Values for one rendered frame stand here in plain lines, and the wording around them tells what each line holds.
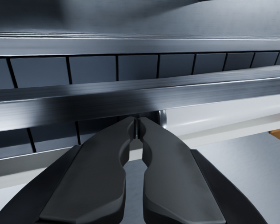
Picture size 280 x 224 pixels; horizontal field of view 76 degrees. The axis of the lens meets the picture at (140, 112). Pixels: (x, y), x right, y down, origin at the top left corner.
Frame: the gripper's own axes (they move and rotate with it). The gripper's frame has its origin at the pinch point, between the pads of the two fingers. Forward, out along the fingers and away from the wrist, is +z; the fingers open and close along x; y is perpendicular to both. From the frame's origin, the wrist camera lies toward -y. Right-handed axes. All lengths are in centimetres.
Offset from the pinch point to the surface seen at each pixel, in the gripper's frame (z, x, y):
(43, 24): 6.8, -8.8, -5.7
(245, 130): 5.2, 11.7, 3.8
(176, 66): 5.9, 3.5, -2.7
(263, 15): 15.8, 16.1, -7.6
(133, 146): 1.4, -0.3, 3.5
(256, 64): 9.5, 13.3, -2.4
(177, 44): 6.1, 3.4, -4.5
